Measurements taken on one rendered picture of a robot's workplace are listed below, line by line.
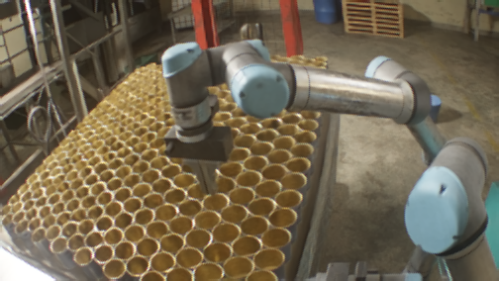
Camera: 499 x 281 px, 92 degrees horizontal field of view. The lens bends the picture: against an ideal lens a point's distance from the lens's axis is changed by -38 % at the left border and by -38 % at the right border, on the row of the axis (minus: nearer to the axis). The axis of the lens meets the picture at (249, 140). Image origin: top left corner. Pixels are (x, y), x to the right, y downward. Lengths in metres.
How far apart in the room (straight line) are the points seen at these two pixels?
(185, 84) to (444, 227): 0.50
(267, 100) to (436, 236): 0.33
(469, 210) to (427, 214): 0.07
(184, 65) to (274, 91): 0.18
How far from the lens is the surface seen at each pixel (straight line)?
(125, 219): 1.00
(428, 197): 0.46
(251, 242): 0.84
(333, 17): 8.26
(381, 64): 0.83
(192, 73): 0.63
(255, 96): 0.50
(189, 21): 8.77
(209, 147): 0.70
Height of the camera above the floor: 1.76
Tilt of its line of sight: 31 degrees down
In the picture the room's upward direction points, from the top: 8 degrees counter-clockwise
